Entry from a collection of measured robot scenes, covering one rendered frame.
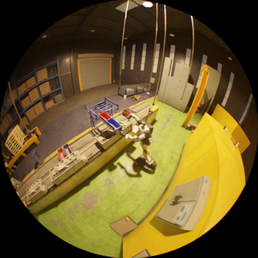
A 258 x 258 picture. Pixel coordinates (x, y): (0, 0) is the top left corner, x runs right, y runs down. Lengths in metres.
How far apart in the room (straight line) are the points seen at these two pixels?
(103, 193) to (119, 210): 0.67
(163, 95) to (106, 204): 7.77
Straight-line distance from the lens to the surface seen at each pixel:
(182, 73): 8.18
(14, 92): 11.35
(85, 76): 12.00
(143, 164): 2.44
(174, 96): 7.03
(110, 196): 2.43
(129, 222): 2.39
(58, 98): 10.04
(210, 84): 8.48
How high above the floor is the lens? 2.39
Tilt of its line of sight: 43 degrees down
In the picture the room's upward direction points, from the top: 6 degrees clockwise
